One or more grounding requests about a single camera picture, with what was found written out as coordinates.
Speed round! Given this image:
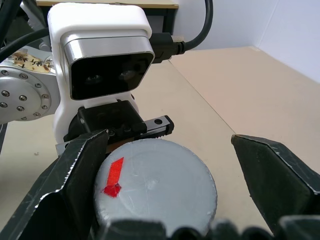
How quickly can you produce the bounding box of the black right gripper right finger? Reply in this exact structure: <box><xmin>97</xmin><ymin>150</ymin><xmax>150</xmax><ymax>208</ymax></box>
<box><xmin>230</xmin><ymin>133</ymin><xmax>320</xmax><ymax>238</ymax></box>

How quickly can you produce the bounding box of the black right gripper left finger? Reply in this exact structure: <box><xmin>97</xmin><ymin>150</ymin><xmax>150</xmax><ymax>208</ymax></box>
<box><xmin>0</xmin><ymin>129</ymin><xmax>111</xmax><ymax>240</ymax></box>

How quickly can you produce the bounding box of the grey cylinder with red tape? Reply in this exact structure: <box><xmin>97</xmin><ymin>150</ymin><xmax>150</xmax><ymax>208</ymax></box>
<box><xmin>93</xmin><ymin>139</ymin><xmax>218</xmax><ymax>238</ymax></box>

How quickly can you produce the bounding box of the handwritten paper tape label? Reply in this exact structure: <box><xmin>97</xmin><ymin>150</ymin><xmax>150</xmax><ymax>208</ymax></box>
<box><xmin>10</xmin><ymin>50</ymin><xmax>53</xmax><ymax>74</ymax></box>

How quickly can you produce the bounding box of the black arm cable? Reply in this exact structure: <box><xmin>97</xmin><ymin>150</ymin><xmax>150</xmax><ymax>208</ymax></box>
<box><xmin>0</xmin><ymin>26</ymin><xmax>50</xmax><ymax>64</ymax></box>

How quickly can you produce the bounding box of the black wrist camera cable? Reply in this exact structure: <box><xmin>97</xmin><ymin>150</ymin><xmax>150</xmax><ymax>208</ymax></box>
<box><xmin>149</xmin><ymin>0</ymin><xmax>215</xmax><ymax>65</ymax></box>

